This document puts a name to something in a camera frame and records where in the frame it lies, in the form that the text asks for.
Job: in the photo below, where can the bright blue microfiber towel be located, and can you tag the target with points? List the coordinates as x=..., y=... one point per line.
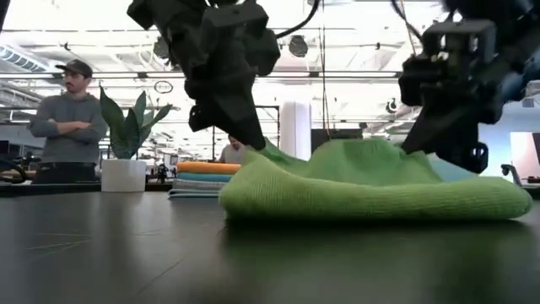
x=202, y=177

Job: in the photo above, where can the light blue microfiber towel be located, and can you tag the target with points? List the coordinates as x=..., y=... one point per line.
x=192, y=193

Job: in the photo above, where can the teal plastic bin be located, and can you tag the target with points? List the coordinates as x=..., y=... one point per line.
x=447, y=169

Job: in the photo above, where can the person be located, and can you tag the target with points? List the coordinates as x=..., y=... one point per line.
x=69, y=122
x=232, y=154

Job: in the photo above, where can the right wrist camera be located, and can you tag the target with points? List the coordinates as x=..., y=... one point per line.
x=460, y=34

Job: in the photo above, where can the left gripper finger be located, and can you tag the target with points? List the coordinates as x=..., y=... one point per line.
x=256, y=122
x=228, y=118

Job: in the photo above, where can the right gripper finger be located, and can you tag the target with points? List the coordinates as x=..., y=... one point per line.
x=472, y=156
x=430, y=135

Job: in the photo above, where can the orange yellow microfiber towel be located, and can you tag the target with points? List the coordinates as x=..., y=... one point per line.
x=206, y=168

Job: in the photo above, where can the silver ventilation duct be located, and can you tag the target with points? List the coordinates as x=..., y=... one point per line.
x=21, y=63

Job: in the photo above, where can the artificial plant in white pot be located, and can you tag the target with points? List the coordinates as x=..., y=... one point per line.
x=123, y=175

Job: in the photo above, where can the black monitor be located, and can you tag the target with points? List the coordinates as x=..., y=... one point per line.
x=333, y=134

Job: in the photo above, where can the white microfiber towel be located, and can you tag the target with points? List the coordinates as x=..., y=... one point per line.
x=196, y=184

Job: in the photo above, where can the green microfiber towel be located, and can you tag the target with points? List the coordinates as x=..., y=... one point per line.
x=358, y=194

